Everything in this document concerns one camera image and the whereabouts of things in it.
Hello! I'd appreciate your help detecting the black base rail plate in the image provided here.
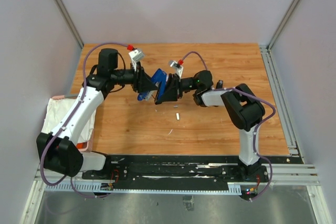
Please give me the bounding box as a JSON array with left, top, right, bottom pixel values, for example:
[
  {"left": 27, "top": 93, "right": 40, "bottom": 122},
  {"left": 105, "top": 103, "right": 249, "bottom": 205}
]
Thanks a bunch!
[{"left": 82, "top": 155, "right": 269, "bottom": 187}]

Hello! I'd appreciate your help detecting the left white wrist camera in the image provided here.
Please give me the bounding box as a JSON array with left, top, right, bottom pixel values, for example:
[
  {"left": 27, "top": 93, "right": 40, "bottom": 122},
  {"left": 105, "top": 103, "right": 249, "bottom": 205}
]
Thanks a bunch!
[{"left": 129, "top": 49, "right": 145, "bottom": 71}]

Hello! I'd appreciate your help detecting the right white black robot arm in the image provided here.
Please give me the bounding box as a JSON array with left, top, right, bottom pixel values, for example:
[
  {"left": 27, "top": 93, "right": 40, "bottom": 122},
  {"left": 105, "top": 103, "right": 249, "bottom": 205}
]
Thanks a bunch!
[{"left": 151, "top": 69, "right": 265, "bottom": 182}]

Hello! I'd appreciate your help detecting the pink plastic basket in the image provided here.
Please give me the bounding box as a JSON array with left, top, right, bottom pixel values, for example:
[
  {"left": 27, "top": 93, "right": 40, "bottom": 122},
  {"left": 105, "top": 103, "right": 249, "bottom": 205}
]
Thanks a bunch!
[{"left": 51, "top": 94, "right": 93, "bottom": 152}]

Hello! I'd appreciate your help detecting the white cloth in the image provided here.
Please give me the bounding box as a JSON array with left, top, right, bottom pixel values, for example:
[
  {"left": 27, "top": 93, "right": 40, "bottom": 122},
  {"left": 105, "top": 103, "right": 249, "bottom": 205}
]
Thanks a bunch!
[{"left": 41, "top": 99, "right": 96, "bottom": 144}]

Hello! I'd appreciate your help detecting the small black clip object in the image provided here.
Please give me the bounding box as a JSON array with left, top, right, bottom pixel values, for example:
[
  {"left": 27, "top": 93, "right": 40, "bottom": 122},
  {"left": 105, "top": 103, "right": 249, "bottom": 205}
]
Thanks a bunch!
[{"left": 216, "top": 80, "right": 224, "bottom": 90}]

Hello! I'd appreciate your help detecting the blue black stapler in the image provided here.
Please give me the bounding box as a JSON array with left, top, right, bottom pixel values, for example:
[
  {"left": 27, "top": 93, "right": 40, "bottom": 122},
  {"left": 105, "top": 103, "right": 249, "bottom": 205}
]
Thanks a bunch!
[{"left": 137, "top": 68, "right": 168, "bottom": 101}]

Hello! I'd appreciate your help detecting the white slotted cable duct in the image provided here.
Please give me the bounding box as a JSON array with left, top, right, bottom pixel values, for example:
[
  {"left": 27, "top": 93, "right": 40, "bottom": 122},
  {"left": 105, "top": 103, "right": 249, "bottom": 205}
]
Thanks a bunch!
[{"left": 46, "top": 179, "right": 242, "bottom": 195}]

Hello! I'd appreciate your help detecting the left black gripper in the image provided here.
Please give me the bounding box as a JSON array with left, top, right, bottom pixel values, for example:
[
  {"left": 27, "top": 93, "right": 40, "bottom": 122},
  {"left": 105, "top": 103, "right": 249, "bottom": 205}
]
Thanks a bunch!
[{"left": 111, "top": 62, "right": 158, "bottom": 94}]

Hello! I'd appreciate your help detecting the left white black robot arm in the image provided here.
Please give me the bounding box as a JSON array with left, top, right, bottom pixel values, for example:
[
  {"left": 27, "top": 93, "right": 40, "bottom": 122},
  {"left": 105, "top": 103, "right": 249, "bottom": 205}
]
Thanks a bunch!
[{"left": 36, "top": 47, "right": 157, "bottom": 180}]

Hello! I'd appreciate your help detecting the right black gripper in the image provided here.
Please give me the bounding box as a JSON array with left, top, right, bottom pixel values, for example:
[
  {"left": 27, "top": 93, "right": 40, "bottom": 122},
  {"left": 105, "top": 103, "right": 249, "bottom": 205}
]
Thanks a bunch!
[{"left": 157, "top": 73, "right": 200, "bottom": 102}]

